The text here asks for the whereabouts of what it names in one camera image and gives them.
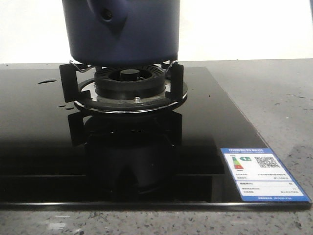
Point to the black pot support grate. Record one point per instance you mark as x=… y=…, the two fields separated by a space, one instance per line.
x=79 y=87

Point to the dark blue cooking pot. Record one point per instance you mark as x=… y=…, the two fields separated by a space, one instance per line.
x=122 y=32

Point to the black gas burner head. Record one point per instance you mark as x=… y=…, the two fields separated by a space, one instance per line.
x=128 y=83

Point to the black glass gas cooktop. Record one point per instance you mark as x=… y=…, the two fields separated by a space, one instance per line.
x=53 y=156

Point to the blue white energy label sticker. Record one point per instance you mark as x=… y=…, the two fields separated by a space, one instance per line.
x=261 y=177

